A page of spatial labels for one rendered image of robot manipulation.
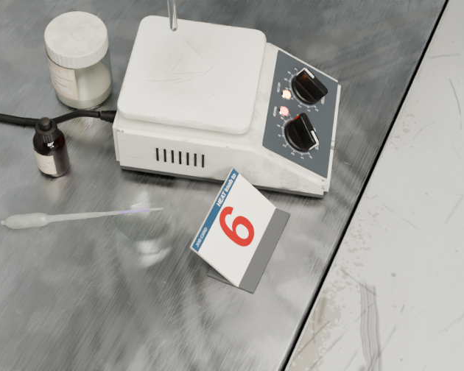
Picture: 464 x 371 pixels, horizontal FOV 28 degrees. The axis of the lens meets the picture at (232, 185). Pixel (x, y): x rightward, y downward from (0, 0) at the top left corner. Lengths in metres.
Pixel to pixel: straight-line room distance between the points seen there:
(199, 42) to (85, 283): 0.24
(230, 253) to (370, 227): 0.14
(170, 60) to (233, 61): 0.06
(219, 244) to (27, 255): 0.17
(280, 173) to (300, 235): 0.06
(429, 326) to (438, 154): 0.19
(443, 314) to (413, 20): 0.35
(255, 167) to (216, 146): 0.04
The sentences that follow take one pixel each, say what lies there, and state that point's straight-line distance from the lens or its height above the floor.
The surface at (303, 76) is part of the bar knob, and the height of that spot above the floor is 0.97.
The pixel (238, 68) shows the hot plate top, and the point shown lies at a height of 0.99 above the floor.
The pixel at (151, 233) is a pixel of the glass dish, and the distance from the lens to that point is 0.84.
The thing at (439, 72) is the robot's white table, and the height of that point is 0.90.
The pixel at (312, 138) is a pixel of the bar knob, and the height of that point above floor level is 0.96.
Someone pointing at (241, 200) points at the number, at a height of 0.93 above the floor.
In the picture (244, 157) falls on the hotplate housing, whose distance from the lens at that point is 0.82.
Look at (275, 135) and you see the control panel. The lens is 0.83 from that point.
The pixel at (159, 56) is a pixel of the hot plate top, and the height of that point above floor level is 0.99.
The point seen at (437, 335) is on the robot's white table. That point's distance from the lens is 0.82.
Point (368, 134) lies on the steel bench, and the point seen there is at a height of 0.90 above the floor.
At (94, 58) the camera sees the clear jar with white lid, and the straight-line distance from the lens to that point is 0.88.
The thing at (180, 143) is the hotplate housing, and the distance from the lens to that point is 0.82.
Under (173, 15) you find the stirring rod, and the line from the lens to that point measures 0.71.
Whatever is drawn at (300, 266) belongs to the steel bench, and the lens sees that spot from 0.83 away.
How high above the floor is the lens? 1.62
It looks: 56 degrees down
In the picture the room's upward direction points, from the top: 4 degrees clockwise
